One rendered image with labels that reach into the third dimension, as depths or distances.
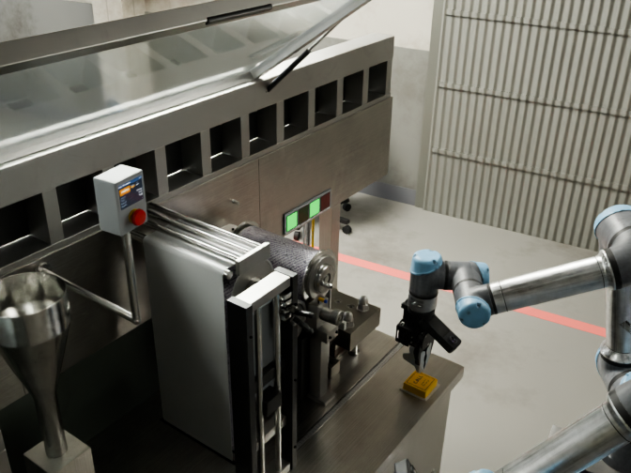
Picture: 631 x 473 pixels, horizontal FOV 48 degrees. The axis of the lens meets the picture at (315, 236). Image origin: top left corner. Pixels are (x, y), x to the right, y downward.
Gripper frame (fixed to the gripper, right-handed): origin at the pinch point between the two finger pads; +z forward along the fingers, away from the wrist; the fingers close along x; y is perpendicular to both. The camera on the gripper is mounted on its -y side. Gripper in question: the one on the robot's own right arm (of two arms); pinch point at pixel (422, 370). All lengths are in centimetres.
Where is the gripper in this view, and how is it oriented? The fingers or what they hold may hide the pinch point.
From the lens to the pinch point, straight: 196.4
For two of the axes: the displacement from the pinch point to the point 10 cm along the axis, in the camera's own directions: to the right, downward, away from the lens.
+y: -8.1, -2.9, 5.1
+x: -5.9, 3.8, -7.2
